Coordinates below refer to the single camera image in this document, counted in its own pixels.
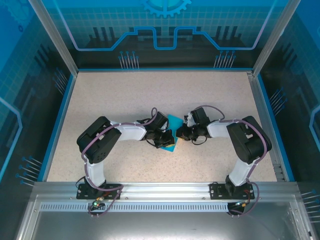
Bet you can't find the sheet metal tray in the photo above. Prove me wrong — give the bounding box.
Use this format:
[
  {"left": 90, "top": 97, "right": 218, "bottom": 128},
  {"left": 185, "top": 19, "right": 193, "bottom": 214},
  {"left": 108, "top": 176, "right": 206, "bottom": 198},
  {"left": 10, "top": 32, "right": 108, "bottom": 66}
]
[{"left": 14, "top": 194, "right": 313, "bottom": 240}]

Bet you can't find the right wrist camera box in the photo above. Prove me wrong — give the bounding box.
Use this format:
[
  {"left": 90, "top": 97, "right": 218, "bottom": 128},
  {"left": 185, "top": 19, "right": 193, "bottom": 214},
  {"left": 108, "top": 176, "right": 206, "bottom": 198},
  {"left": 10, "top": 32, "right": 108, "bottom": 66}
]
[{"left": 183, "top": 112, "right": 196, "bottom": 126}]

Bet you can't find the aluminium mounting rail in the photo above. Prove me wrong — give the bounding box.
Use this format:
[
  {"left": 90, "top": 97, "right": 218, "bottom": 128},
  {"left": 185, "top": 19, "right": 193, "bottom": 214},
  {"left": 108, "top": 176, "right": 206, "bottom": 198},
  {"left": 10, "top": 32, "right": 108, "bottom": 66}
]
[{"left": 33, "top": 181, "right": 299, "bottom": 200}]

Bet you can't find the aluminium side rail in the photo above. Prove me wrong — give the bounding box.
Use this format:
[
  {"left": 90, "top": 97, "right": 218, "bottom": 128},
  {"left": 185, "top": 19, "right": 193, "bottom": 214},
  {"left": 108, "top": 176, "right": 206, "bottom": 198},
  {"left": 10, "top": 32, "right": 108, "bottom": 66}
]
[{"left": 247, "top": 71, "right": 287, "bottom": 182}]

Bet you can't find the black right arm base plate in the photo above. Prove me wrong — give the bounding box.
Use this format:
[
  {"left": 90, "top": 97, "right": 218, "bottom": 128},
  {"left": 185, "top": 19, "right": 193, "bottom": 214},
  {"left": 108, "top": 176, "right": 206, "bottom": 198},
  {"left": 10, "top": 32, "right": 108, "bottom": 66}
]
[{"left": 209, "top": 182, "right": 256, "bottom": 200}]

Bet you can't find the slotted metal cable duct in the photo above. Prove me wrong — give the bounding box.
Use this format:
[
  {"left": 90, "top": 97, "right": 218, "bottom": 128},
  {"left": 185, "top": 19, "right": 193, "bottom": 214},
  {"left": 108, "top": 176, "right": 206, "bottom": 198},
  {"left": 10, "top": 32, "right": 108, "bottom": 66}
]
[{"left": 39, "top": 202, "right": 251, "bottom": 213}]

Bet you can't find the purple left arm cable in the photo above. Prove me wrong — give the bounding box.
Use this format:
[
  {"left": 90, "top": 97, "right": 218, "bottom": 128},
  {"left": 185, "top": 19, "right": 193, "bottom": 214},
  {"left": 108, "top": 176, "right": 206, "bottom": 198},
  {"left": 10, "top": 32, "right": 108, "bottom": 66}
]
[{"left": 81, "top": 107, "right": 159, "bottom": 219}]

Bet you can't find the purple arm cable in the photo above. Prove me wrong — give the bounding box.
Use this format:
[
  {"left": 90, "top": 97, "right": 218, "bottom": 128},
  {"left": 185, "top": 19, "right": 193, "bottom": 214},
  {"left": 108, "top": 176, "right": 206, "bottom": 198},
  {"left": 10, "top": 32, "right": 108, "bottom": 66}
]
[
  {"left": 194, "top": 104, "right": 273, "bottom": 216},
  {"left": 81, "top": 107, "right": 159, "bottom": 219}
]

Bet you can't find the cable connector with green light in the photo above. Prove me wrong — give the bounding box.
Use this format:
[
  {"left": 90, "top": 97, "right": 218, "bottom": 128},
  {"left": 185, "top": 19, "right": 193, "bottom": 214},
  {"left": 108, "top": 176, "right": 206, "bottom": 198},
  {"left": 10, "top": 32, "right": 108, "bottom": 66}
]
[
  {"left": 91, "top": 197, "right": 106, "bottom": 209},
  {"left": 233, "top": 199, "right": 251, "bottom": 209}
]

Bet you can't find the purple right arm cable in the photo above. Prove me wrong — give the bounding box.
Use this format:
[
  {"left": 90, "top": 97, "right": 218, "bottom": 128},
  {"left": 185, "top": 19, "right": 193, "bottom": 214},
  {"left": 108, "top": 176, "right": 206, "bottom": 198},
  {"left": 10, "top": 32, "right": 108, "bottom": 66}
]
[{"left": 194, "top": 104, "right": 273, "bottom": 216}]

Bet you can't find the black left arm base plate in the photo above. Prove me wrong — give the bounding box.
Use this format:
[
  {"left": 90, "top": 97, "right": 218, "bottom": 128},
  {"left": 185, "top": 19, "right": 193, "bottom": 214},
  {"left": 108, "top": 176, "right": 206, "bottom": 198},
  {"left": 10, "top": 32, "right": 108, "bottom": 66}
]
[{"left": 76, "top": 183, "right": 123, "bottom": 200}]

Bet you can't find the aluminium frame post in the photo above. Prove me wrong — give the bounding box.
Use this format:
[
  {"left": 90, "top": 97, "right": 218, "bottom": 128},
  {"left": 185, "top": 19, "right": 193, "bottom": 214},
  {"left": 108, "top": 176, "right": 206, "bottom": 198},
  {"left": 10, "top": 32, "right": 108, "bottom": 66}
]
[
  {"left": 27, "top": 0, "right": 79, "bottom": 76},
  {"left": 251, "top": 0, "right": 300, "bottom": 76}
]

